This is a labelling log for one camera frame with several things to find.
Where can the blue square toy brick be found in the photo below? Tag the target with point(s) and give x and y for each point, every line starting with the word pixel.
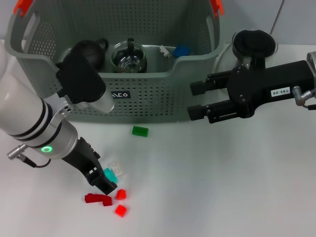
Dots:
pixel 181 50

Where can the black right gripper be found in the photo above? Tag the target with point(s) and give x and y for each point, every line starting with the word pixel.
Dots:
pixel 266 84

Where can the small red sloped brick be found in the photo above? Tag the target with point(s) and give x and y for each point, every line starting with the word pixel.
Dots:
pixel 121 194

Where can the bright green toy brick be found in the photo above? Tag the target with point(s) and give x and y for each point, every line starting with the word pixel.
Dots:
pixel 140 130

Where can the dark red arch brick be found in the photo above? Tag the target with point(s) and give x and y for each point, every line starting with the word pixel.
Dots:
pixel 96 198

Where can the clear translucent toy brick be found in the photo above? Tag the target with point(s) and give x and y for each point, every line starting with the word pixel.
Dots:
pixel 164 50

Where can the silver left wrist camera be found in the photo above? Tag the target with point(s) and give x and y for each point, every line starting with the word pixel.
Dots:
pixel 81 79

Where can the teal square toy brick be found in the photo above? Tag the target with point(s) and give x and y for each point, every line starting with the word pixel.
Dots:
pixel 109 174

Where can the grey perforated storage bin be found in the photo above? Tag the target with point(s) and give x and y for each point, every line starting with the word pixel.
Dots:
pixel 160 98

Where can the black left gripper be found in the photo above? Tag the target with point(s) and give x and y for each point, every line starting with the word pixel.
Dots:
pixel 84 158

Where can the small red square brick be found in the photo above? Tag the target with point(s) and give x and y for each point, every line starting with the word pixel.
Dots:
pixel 121 210

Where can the white toy brick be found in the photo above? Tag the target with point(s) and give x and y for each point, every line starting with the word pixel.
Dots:
pixel 119 168

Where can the glass teacup black sleeve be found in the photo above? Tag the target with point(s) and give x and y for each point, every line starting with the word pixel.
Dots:
pixel 128 59

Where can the black clay teapot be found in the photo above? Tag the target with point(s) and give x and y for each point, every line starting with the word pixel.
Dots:
pixel 95 53

